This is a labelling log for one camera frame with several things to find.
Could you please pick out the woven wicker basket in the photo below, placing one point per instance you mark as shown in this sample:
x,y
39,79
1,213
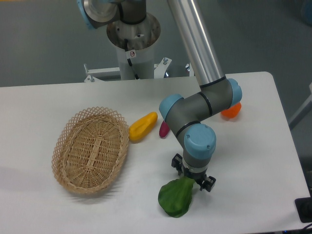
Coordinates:
x,y
91,151

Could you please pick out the orange round fruit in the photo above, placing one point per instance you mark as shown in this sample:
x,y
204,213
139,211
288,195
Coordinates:
x,y
232,112

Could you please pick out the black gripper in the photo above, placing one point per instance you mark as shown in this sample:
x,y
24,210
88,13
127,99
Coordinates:
x,y
198,174

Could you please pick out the white table leg frame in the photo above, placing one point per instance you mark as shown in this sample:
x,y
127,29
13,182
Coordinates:
x,y
302,111

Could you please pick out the black device at table edge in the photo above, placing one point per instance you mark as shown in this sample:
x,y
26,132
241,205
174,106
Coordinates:
x,y
304,209

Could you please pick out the yellow pepper vegetable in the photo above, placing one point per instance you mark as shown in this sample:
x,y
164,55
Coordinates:
x,y
142,127

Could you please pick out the purple sweet potato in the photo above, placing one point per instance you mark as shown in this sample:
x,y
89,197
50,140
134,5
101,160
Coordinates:
x,y
164,130

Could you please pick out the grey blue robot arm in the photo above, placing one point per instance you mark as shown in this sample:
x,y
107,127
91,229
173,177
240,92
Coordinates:
x,y
133,32

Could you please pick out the green bok choy vegetable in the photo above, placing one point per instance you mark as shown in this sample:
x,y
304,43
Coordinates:
x,y
175,197

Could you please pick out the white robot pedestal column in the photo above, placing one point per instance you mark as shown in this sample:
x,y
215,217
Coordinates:
x,y
136,64

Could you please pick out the white metal base frame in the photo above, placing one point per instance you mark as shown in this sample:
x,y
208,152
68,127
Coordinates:
x,y
161,70

